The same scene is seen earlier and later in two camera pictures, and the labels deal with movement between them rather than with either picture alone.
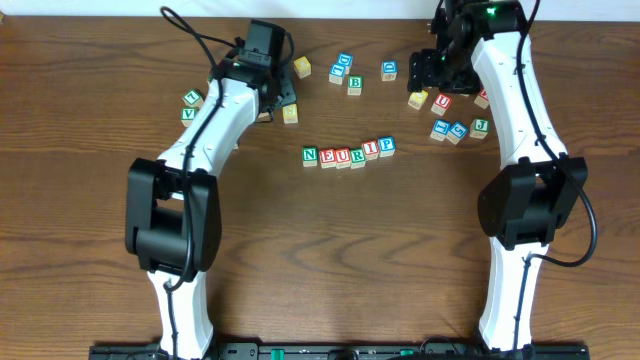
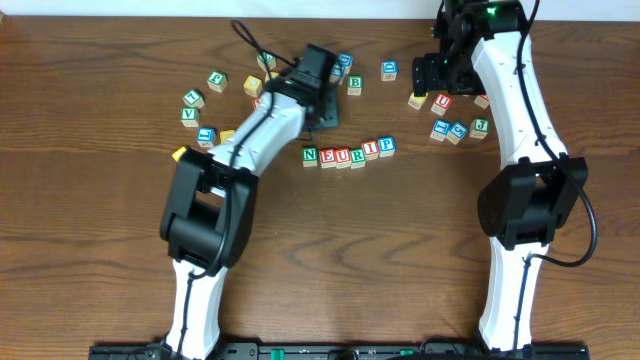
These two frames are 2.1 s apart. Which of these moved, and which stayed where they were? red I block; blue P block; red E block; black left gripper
Moved: black left gripper
Stayed: blue P block; red I block; red E block
